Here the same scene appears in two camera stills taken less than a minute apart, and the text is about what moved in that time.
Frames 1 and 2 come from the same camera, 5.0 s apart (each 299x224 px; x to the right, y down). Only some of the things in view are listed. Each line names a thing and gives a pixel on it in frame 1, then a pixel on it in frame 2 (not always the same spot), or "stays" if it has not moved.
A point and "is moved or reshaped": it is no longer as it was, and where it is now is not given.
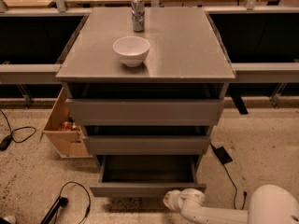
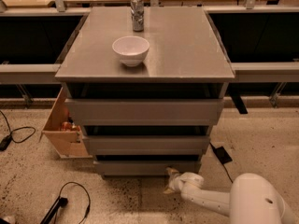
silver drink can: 137,8 stays
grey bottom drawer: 142,175 is moved or reshaped
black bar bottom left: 61,202 stays
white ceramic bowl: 132,50 stays
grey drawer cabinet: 147,85 stays
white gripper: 177,200 → 188,181
